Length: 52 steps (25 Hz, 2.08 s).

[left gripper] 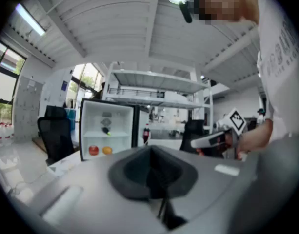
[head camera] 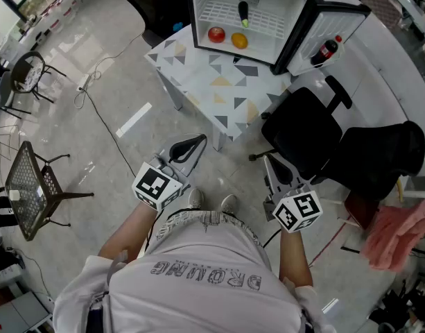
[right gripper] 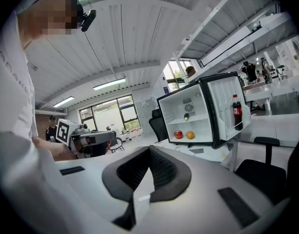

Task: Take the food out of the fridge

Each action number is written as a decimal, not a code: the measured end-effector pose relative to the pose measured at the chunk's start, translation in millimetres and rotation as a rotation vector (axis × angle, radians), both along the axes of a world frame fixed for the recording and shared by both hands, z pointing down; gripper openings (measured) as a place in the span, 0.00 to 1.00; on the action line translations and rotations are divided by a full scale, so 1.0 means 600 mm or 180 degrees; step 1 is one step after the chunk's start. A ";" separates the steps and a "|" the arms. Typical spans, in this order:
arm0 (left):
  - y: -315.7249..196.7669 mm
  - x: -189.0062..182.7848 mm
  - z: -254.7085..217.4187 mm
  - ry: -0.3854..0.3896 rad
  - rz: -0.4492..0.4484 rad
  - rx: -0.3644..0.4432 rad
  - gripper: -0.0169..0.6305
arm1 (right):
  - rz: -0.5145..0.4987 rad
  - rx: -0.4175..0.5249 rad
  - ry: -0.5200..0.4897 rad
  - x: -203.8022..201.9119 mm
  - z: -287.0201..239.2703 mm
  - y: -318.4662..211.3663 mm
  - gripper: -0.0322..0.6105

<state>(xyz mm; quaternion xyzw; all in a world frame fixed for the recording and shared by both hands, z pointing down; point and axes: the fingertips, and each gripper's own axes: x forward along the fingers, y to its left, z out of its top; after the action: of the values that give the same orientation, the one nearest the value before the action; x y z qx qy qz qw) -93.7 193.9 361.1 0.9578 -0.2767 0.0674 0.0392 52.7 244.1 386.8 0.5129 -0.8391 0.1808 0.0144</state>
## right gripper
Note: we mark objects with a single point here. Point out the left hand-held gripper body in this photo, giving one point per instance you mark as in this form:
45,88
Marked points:
64,130

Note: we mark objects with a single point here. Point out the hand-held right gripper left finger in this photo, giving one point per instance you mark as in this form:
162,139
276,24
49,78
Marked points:
115,177

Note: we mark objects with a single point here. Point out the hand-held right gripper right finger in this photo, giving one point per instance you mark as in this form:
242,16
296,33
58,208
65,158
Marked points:
178,179

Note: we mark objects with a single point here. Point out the red apple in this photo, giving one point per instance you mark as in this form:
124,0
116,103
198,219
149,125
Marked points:
178,134

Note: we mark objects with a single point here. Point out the orange fruit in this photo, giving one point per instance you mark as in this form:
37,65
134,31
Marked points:
190,135

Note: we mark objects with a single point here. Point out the dark purple eggplant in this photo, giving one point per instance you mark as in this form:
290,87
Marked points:
186,117

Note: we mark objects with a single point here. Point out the black mini fridge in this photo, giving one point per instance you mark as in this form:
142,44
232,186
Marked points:
212,111

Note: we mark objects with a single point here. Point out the person's left forearm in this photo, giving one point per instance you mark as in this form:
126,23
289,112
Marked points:
54,150

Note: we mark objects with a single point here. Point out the ceiling light panel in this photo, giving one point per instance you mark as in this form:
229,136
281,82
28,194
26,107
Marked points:
64,102
109,83

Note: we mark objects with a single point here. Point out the round back metal chair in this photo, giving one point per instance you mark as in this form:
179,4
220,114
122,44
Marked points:
117,145

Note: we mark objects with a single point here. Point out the triangle patterned white table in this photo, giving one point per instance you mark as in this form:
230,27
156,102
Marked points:
212,153

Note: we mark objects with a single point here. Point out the large black framed window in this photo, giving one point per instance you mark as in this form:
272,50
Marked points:
110,113

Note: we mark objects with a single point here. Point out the black padded office chair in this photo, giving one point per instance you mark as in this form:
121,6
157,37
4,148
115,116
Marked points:
157,128

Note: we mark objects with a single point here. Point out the white printed T-shirt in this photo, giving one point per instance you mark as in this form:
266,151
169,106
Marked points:
12,82

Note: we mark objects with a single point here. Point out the black mesh office chair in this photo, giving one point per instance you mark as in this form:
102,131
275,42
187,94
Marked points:
261,177

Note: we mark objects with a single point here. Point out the cola bottle with red cap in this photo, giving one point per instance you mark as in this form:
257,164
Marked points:
237,113

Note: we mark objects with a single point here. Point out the small window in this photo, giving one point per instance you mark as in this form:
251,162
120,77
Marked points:
174,74

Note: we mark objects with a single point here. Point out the long white table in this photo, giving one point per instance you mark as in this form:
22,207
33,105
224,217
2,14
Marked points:
273,88

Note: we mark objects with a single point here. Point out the black head-worn camera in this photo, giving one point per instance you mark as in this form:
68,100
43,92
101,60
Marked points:
88,19

